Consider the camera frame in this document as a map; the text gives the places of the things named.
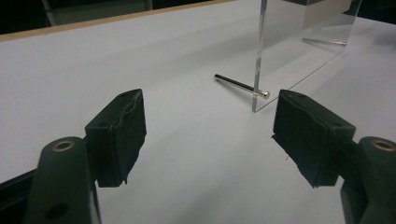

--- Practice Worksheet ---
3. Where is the clear acrylic frame with pins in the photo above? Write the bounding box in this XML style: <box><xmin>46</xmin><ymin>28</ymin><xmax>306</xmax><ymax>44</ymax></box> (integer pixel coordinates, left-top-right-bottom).
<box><xmin>213</xmin><ymin>0</ymin><xmax>364</xmax><ymax>114</ymax></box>

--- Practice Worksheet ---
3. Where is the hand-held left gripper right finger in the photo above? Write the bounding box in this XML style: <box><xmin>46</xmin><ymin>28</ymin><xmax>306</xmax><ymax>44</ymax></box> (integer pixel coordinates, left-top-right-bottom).
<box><xmin>272</xmin><ymin>89</ymin><xmax>357</xmax><ymax>189</ymax></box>

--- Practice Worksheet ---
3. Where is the grey metal rack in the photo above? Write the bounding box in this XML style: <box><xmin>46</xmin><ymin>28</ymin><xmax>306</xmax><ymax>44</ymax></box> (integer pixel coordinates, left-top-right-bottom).
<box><xmin>40</xmin><ymin>0</ymin><xmax>154</xmax><ymax>28</ymax></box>

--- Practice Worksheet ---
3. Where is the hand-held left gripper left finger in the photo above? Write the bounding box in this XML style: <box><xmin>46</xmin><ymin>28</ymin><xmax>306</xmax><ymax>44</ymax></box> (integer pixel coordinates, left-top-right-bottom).
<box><xmin>84</xmin><ymin>88</ymin><xmax>148</xmax><ymax>189</ymax></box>

